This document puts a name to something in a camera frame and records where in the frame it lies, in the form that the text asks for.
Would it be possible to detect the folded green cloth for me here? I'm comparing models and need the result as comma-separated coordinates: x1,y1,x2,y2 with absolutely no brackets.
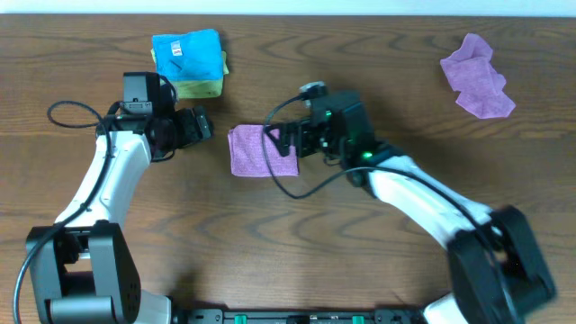
150,47,229,99

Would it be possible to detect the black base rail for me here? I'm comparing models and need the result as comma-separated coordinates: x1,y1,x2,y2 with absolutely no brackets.
170,309,428,324

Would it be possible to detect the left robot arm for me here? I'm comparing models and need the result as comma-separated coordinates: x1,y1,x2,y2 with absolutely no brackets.
13,72,213,323

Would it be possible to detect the folded blue cloth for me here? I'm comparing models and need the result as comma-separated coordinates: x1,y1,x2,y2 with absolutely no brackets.
151,29,224,81

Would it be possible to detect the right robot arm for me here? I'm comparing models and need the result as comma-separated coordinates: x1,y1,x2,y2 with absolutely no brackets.
260,86,557,323

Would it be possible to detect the crumpled purple cloth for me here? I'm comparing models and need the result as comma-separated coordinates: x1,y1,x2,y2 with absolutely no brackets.
440,33,516,119

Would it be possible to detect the right camera cable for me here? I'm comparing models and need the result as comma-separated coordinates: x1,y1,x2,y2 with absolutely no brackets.
261,92,514,324

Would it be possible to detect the purple cloth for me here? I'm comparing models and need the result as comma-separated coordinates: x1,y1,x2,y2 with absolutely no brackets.
228,124,299,177
440,33,516,119

